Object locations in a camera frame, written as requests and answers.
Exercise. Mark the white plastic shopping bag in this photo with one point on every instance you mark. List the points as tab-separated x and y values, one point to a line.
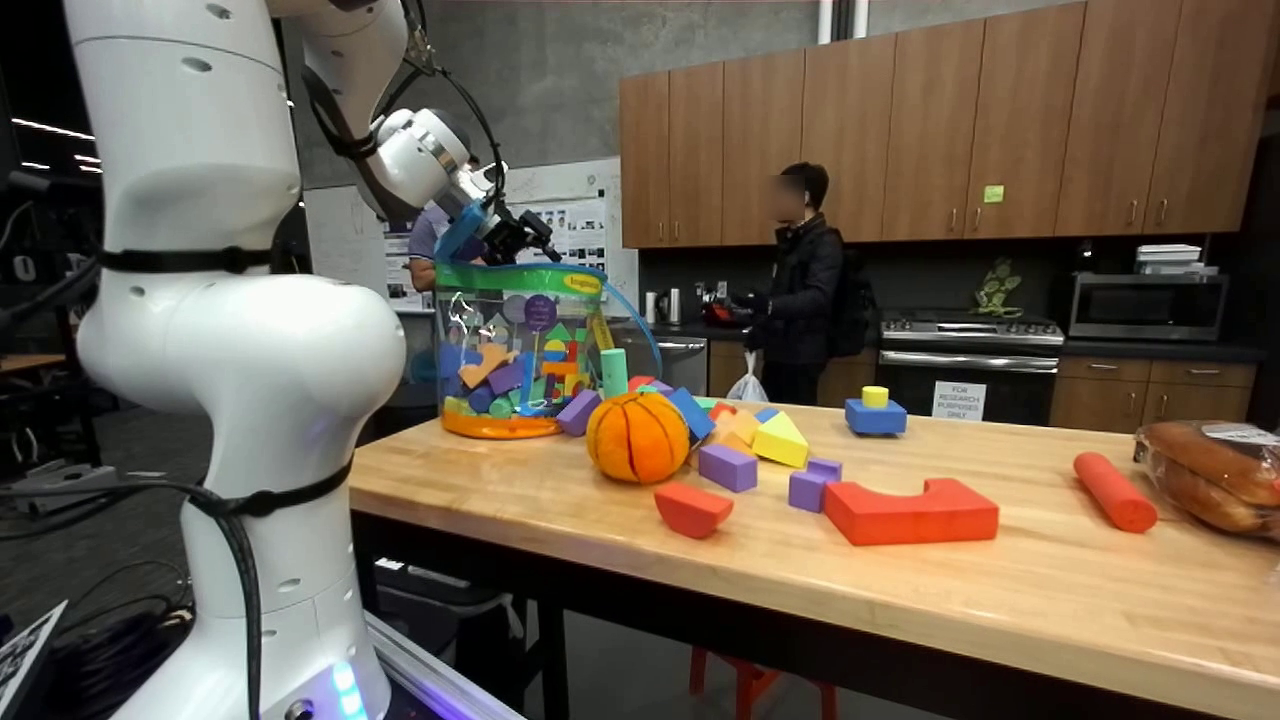
748	385

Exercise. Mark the white paper sign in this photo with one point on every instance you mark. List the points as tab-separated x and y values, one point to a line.
960	400

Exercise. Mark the dish rack with utensils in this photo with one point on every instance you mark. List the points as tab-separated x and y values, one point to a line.
722	306

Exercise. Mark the orange plush pumpkin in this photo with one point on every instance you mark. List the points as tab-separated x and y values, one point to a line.
640	436

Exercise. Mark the stainless steel dishwasher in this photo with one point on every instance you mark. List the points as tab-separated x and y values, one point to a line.
681	366

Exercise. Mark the black kitchen countertop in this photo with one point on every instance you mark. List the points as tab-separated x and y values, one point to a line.
1163	349

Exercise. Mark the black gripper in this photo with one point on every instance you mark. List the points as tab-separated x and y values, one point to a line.
505	236

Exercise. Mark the green plant figure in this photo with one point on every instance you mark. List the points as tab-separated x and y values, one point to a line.
997	291

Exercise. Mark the person in black jacket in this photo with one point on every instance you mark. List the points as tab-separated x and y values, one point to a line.
800	292

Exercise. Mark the stainless oven range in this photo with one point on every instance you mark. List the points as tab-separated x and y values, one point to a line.
964	344

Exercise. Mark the green foam cylinder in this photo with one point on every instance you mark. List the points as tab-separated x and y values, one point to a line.
615	374

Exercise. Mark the small red foam brick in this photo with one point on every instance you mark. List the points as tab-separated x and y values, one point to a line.
692	510

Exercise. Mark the orange foam block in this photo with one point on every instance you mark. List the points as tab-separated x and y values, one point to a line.
736	431

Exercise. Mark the purple notched foam block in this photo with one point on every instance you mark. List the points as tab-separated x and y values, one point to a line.
810	490

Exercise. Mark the countertop microwave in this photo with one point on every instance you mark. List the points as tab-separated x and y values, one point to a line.
1144	306

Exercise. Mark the wooden upper cabinets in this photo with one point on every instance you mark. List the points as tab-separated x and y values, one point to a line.
934	122

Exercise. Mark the red foam arch block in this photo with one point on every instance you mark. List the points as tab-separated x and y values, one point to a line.
905	517

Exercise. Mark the green cabinet sticker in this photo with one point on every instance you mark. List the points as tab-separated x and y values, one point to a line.
993	192

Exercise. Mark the black metal table frame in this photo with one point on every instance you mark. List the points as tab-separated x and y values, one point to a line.
557	664

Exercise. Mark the yellow foam cube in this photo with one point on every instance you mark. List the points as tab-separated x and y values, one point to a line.
874	399

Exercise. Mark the stacked white plates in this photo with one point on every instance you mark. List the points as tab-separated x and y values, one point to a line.
1171	259

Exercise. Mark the wooden lower cabinet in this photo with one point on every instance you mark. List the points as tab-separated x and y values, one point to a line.
1152	395
853	383

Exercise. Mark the yellow foam wedge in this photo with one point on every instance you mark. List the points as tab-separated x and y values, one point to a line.
782	447

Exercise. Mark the clear plastic toy basket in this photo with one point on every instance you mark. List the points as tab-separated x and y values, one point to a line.
512	280

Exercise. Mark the purple rectangular foam block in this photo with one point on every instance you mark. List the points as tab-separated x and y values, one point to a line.
726	467

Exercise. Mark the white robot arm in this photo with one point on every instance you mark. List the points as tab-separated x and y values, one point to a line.
240	374

